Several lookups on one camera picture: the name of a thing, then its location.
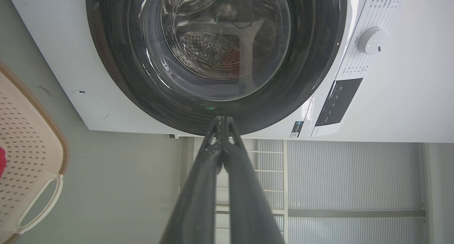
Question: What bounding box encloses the beige perforated laundry basket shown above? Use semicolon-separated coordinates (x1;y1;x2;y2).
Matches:
0;62;70;244

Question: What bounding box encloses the black round washing machine door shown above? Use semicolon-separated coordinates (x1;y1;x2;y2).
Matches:
85;0;348;137

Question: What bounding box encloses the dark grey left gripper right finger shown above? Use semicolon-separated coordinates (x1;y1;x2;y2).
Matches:
221;116;285;244

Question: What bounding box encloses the red garment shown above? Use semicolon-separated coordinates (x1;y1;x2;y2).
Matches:
0;147;7;180

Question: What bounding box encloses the white washing machine dial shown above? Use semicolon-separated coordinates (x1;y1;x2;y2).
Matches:
357;27;389;56

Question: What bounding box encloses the white front-load washing machine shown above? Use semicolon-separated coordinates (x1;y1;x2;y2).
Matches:
5;0;454;144

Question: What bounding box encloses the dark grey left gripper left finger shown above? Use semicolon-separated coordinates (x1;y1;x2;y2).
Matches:
159;116;225;244

